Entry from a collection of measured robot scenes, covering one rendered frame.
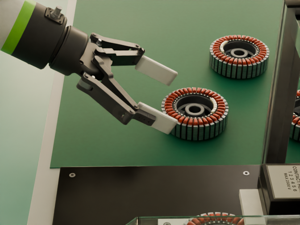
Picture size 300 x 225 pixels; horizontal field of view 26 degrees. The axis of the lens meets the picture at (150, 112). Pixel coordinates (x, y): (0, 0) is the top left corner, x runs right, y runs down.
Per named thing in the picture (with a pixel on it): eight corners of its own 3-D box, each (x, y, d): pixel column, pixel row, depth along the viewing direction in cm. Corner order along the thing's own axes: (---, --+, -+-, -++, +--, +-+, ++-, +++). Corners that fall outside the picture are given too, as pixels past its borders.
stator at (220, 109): (160, 141, 106) (160, 123, 104) (161, 101, 115) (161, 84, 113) (229, 143, 106) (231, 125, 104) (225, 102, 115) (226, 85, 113)
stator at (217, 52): (270, 53, 128) (272, 37, 126) (263, 84, 119) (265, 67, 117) (214, 45, 131) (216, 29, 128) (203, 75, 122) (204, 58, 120)
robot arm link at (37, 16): (15, 39, 107) (3, 69, 100) (44, -17, 101) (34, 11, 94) (48, 55, 109) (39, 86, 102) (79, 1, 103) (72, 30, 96)
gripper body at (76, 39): (63, 41, 97) (118, 68, 100) (70, 14, 104) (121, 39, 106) (42, 77, 101) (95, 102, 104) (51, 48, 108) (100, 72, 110)
